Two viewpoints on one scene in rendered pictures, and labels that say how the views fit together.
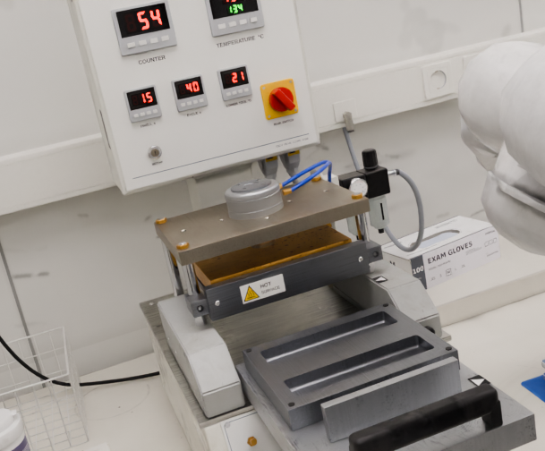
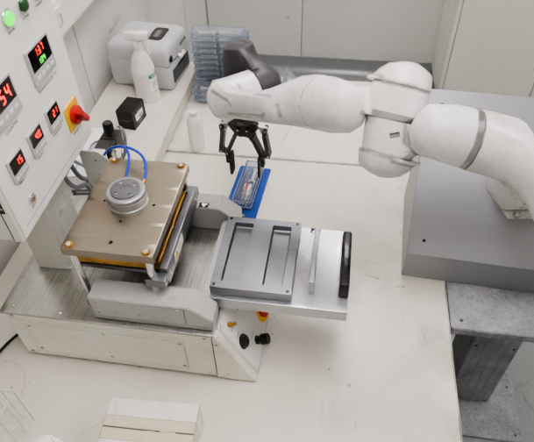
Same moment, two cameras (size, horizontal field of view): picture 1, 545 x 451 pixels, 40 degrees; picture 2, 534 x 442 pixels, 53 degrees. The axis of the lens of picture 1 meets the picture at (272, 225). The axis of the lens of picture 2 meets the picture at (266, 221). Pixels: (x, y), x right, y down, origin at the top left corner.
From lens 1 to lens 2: 0.89 m
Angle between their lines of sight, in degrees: 60
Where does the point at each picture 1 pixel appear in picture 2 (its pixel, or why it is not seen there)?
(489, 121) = (352, 126)
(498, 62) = (353, 99)
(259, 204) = (145, 199)
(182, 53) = (24, 110)
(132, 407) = (24, 379)
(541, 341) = (201, 187)
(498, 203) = (390, 167)
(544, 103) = (459, 139)
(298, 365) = (253, 273)
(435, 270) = not seen: hidden behind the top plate
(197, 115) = (43, 154)
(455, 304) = not seen: hidden behind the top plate
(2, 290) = not seen: outside the picture
